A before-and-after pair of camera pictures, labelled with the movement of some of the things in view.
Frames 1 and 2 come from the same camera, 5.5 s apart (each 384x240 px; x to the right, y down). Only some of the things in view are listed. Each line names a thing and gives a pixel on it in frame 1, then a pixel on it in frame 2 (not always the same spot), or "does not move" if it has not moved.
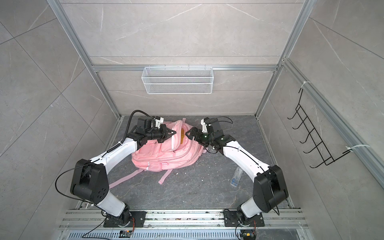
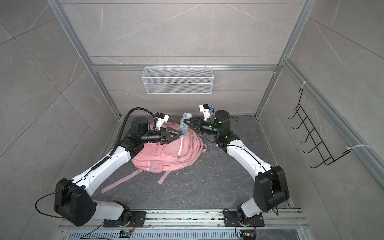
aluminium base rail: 94,218 does not move
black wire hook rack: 327,157 does not move
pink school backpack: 175,152 does not move
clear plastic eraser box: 236,177 -> 183,127
